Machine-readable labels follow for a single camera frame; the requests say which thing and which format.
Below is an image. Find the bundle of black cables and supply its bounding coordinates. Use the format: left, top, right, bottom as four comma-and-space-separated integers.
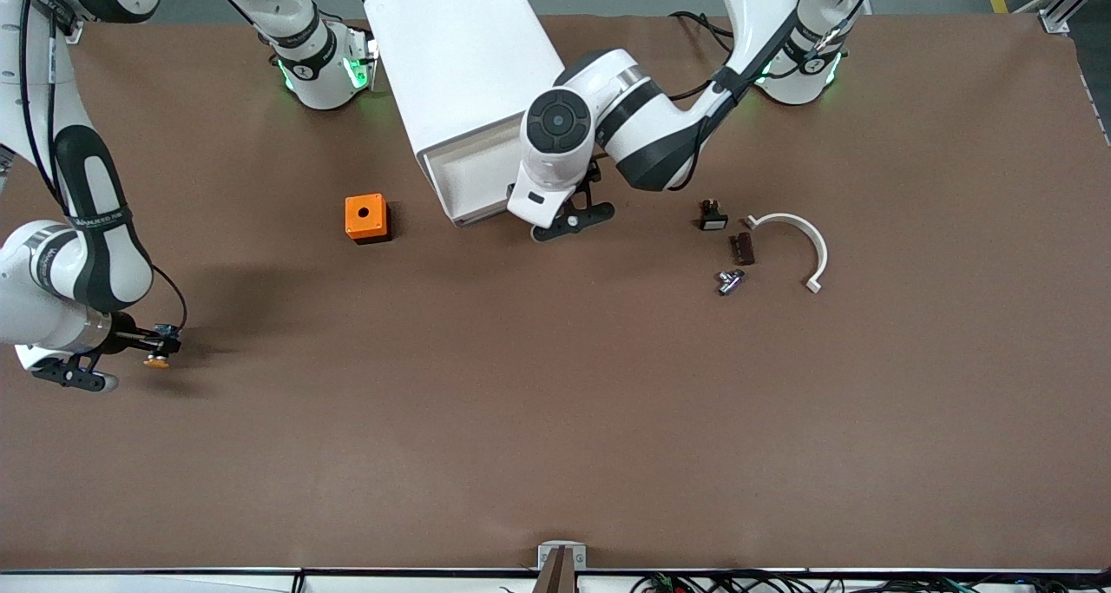
629, 570, 1111, 593

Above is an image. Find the black cable at arm base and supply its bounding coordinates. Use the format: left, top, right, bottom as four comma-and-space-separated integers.
670, 10, 739, 56

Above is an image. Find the grey metal table bracket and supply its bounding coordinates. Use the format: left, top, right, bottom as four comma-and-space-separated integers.
536, 541, 588, 593

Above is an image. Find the white drawer cabinet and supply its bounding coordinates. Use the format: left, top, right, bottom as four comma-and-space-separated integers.
363, 0, 567, 177

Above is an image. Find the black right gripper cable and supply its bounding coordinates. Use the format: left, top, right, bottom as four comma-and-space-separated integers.
17, 0, 188, 333

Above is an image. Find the aluminium frame post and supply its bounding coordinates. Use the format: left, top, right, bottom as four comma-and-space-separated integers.
1037, 0, 1111, 36

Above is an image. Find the orange box with hole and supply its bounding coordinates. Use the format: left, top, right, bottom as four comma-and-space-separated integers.
345, 194, 391, 245

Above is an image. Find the white drawer holding orange button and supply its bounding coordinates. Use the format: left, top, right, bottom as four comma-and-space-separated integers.
421, 115, 532, 227

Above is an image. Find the white curved plastic bracket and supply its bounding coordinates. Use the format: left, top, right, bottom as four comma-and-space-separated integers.
744, 213, 829, 294

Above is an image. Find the white table edge rail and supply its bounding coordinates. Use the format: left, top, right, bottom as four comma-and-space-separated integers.
0, 567, 1111, 593

